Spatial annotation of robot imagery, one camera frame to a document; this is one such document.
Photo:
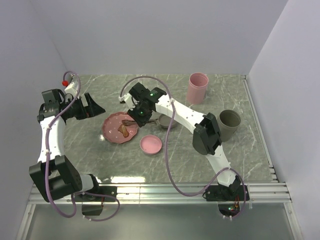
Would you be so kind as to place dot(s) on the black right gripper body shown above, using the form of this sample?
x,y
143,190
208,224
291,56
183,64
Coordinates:
x,y
139,114

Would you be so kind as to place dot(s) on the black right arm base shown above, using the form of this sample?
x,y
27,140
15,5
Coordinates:
x,y
230,206

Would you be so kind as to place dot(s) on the grey cylindrical container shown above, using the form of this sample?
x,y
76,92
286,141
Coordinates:
x,y
228,122

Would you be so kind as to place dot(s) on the aluminium front rail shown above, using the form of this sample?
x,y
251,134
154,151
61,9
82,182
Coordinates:
x,y
159,212

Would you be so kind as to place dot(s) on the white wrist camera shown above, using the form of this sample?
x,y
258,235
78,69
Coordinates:
x,y
127,99
70,84

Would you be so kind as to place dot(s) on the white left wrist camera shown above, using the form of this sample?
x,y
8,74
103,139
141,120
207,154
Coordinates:
x,y
70,84

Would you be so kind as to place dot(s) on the pink polka dot plate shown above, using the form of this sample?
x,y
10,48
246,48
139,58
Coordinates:
x,y
110,128

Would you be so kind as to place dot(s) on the brown fried meat piece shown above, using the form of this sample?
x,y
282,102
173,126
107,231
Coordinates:
x,y
123,130

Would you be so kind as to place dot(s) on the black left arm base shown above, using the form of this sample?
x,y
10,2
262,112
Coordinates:
x,y
92,202

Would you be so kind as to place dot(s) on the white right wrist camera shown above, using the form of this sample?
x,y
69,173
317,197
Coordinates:
x,y
127,99

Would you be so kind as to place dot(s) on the pink cylindrical container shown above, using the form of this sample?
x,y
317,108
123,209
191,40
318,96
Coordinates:
x,y
197,87

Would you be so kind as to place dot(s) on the grey round lid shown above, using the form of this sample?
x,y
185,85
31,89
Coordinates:
x,y
164,121

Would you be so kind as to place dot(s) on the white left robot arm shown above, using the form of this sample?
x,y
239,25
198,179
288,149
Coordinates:
x,y
54,174

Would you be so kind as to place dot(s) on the pink round lid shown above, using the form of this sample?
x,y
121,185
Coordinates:
x,y
151,144

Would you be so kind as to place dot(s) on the metal tongs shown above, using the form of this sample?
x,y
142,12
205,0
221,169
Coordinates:
x,y
127,122

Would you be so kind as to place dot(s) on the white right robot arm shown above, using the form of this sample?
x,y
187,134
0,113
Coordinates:
x,y
206,135

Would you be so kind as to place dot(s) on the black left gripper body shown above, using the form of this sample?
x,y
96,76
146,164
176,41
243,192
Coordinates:
x,y
77,110

